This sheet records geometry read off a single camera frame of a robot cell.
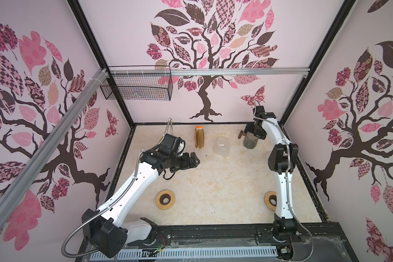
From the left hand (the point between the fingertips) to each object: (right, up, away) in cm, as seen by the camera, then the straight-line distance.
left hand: (191, 166), depth 75 cm
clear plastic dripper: (+18, +8, +30) cm, 36 cm away
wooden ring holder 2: (+40, -18, +9) cm, 44 cm away
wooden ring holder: (-14, -20, +10) cm, 27 cm away
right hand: (+39, +17, +30) cm, 52 cm away
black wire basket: (-33, +47, +20) cm, 61 cm away
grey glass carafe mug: (+38, +11, +32) cm, 51 cm away
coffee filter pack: (+4, +15, +29) cm, 33 cm away
